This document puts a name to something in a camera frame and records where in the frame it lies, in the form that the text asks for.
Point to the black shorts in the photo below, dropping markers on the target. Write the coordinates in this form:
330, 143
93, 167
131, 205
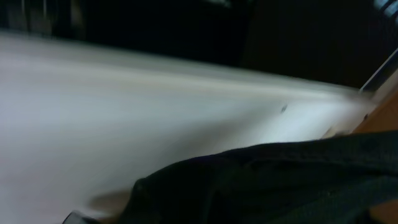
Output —
332, 180

